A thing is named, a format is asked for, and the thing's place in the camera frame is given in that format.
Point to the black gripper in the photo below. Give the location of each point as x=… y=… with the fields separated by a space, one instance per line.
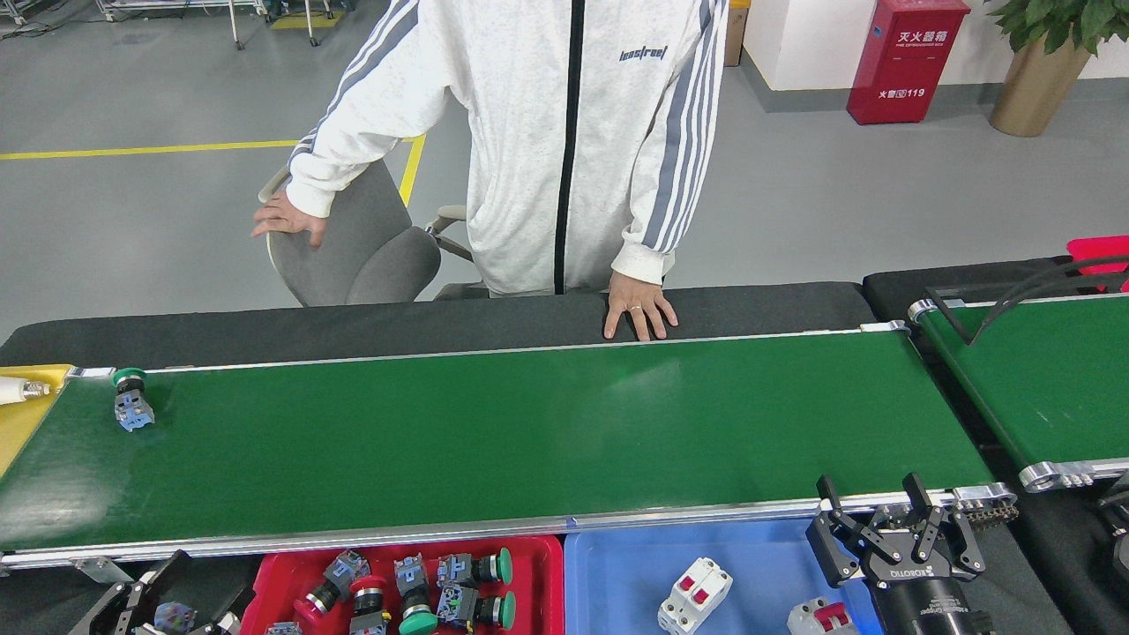
x=926 y=608

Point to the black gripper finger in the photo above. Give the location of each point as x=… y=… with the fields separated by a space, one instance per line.
x=110 y=617
x=231 y=617

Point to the small red push button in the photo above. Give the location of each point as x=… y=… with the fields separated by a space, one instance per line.
x=282 y=629

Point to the white breaker red lever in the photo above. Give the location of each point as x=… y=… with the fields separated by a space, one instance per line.
x=820 y=619

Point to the red mushroom push button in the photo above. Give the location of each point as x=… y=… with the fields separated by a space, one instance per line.
x=370 y=586

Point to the green mushroom push button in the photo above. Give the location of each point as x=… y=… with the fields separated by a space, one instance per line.
x=459 y=607
x=413 y=578
x=459 y=569

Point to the white double circuit breaker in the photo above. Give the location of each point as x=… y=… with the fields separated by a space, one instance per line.
x=697 y=595

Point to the yellow plastic tray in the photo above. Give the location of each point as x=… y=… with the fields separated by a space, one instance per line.
x=18 y=432

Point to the short green conveyor belt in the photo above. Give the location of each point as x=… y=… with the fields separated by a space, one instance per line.
x=1041 y=388

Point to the blue plastic tray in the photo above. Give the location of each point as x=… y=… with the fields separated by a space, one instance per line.
x=617 y=573

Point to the red plastic tray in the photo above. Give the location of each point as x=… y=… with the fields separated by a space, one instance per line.
x=1098 y=249
x=534 y=600

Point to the long green conveyor belt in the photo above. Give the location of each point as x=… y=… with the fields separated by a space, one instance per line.
x=529 y=432

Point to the person's left hand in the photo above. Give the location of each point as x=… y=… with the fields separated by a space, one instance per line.
x=639 y=300

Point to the person's right hand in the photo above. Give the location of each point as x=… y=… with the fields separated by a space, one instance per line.
x=291 y=216

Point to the black joystick control box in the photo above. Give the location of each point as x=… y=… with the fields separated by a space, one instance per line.
x=1116 y=529

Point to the white light bulb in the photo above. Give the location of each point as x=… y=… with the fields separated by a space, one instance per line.
x=11 y=389

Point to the grey office chair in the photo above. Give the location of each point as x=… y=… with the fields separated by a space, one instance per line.
x=379 y=247

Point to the potted plant brown pot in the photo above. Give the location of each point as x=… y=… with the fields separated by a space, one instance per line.
x=1032 y=88

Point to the red fire extinguisher box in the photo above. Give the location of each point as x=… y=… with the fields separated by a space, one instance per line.
x=904 y=62

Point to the cardboard box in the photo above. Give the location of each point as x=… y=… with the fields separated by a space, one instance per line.
x=736 y=35

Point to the person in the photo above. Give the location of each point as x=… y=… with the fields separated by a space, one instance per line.
x=512 y=132

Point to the white wheeled rack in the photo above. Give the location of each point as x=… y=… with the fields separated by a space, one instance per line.
x=176 y=7

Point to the black guide bracket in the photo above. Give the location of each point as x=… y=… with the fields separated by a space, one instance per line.
x=1032 y=284

